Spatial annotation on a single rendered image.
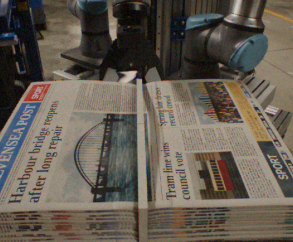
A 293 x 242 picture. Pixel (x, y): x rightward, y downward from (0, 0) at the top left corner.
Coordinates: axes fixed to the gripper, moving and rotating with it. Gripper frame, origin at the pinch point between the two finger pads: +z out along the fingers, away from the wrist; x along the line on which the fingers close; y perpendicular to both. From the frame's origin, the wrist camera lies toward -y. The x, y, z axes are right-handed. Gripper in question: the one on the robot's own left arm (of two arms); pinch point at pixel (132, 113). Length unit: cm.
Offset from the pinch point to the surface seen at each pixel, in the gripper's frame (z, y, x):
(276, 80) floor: -21, 235, -134
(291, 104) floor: 1, 196, -129
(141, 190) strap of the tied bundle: 7.0, -26.8, -1.4
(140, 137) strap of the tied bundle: 2.3, -20.3, -1.4
